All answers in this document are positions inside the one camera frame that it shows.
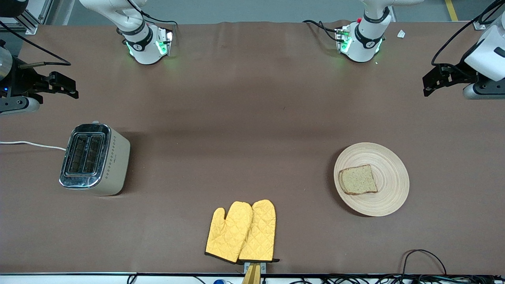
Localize round wooden plate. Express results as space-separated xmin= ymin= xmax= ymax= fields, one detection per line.
xmin=333 ymin=142 xmax=410 ymax=217

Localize brown bread slice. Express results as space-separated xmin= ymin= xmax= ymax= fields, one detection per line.
xmin=339 ymin=164 xmax=378 ymax=196

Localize beige chrome two-slot toaster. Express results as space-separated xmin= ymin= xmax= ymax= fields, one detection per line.
xmin=59 ymin=120 xmax=131 ymax=196

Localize yellow quilted oven mitt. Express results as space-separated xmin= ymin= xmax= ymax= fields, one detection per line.
xmin=238 ymin=199 xmax=280 ymax=264
xmin=205 ymin=201 xmax=253 ymax=264

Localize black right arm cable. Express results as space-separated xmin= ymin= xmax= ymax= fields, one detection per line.
xmin=0 ymin=20 xmax=72 ymax=67

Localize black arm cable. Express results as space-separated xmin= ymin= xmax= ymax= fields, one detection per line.
xmin=431 ymin=0 xmax=505 ymax=66
xmin=0 ymin=20 xmax=72 ymax=67

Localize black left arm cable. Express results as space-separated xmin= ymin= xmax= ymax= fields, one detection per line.
xmin=431 ymin=0 xmax=505 ymax=66

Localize aluminium frame profile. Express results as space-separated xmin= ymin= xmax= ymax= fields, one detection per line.
xmin=473 ymin=3 xmax=498 ymax=30
xmin=15 ymin=0 xmax=54 ymax=35

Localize white toaster power cable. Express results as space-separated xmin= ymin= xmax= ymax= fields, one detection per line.
xmin=0 ymin=141 xmax=67 ymax=151

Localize black right base cable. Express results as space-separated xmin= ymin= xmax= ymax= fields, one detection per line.
xmin=126 ymin=0 xmax=178 ymax=28

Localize black base cable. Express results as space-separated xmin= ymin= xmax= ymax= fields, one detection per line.
xmin=126 ymin=0 xmax=178 ymax=28
xmin=303 ymin=19 xmax=340 ymax=42

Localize black left base cable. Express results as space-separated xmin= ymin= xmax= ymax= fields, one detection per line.
xmin=303 ymin=19 xmax=340 ymax=42

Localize black looped cable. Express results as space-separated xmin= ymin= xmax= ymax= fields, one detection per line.
xmin=401 ymin=249 xmax=447 ymax=277

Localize black cable bundle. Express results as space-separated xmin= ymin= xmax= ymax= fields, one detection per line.
xmin=292 ymin=274 xmax=505 ymax=284

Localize grey metal bracket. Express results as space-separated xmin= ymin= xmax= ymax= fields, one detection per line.
xmin=244 ymin=262 xmax=267 ymax=275

